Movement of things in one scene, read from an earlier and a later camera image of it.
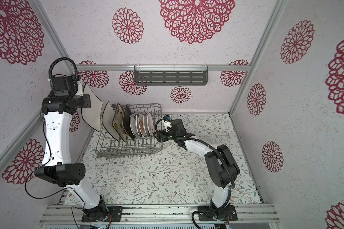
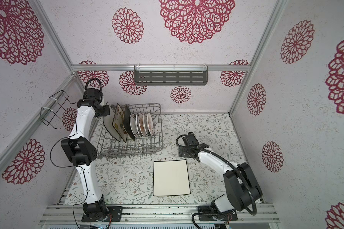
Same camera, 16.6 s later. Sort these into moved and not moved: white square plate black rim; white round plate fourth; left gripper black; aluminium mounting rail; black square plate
Moved: white square plate black rim; left gripper black
Not moved: aluminium mounting rail; black square plate; white round plate fourth
